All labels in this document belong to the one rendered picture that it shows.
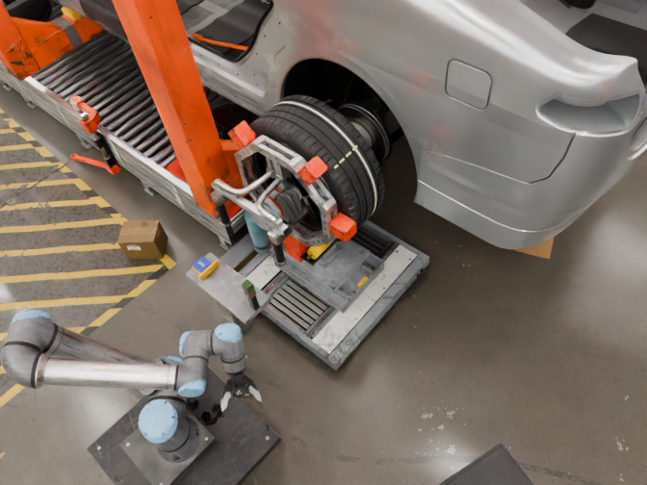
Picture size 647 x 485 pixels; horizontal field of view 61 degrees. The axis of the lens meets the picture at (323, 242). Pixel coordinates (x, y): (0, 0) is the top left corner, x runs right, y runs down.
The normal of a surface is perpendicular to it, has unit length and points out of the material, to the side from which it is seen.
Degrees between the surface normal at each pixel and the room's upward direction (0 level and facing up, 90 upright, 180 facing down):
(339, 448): 0
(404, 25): 81
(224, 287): 0
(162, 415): 5
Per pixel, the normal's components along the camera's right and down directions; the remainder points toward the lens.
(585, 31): -0.08, -0.59
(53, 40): 0.76, 0.49
